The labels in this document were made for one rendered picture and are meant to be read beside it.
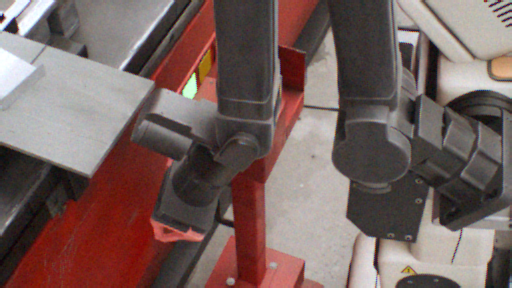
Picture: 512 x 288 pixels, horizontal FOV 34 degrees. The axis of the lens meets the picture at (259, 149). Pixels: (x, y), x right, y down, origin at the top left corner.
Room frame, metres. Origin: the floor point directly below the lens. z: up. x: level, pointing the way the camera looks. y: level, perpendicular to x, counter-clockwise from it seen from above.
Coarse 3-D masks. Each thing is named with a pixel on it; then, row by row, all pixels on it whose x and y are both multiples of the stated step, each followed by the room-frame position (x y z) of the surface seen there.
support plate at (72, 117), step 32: (64, 64) 0.86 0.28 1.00; (96, 64) 0.86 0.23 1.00; (32, 96) 0.80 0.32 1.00; (64, 96) 0.80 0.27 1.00; (96, 96) 0.79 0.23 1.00; (128, 96) 0.79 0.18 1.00; (0, 128) 0.74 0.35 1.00; (32, 128) 0.74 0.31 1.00; (64, 128) 0.74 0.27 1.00; (96, 128) 0.74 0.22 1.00; (64, 160) 0.68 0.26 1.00; (96, 160) 0.68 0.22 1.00
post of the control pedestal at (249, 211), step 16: (240, 192) 0.97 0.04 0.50; (256, 192) 0.97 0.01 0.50; (240, 208) 0.98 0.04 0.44; (256, 208) 0.97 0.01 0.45; (240, 224) 0.98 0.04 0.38; (256, 224) 0.97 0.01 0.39; (240, 240) 0.98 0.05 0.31; (256, 240) 0.96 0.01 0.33; (240, 256) 0.98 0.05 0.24; (256, 256) 0.96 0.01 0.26; (240, 272) 0.98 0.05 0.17; (256, 272) 0.96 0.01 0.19
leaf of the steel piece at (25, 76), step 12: (0, 48) 0.89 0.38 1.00; (0, 60) 0.87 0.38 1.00; (12, 60) 0.87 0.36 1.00; (0, 72) 0.84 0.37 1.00; (12, 72) 0.84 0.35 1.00; (24, 72) 0.84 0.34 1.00; (36, 72) 0.83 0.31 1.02; (0, 84) 0.82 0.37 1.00; (12, 84) 0.82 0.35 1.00; (24, 84) 0.81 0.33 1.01; (0, 96) 0.80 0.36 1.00; (12, 96) 0.79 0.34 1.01; (0, 108) 0.78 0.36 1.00
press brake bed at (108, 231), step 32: (192, 0) 1.19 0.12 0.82; (288, 0) 1.61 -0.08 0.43; (320, 0) 2.02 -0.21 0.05; (192, 32) 1.18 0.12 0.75; (288, 32) 1.61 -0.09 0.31; (320, 32) 1.88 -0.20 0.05; (160, 64) 1.08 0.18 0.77; (192, 64) 1.16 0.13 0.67; (128, 128) 0.95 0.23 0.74; (128, 160) 0.93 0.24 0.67; (160, 160) 1.02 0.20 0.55; (64, 192) 0.78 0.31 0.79; (96, 192) 0.84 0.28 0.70; (128, 192) 0.91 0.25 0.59; (224, 192) 1.29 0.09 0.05; (32, 224) 0.70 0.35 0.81; (64, 224) 0.76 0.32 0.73; (96, 224) 0.82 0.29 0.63; (128, 224) 0.90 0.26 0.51; (32, 256) 0.68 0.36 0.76; (64, 256) 0.74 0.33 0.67; (96, 256) 0.80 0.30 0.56; (128, 256) 0.87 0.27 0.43; (160, 256) 1.00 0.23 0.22; (192, 256) 1.10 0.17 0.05
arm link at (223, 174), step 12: (192, 144) 0.56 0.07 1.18; (204, 144) 0.56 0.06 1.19; (192, 156) 0.57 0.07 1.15; (204, 156) 0.56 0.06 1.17; (192, 168) 0.56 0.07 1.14; (204, 168) 0.55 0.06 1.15; (216, 168) 0.55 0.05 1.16; (228, 168) 0.54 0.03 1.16; (204, 180) 0.55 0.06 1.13; (216, 180) 0.55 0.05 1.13; (228, 180) 0.55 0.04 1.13
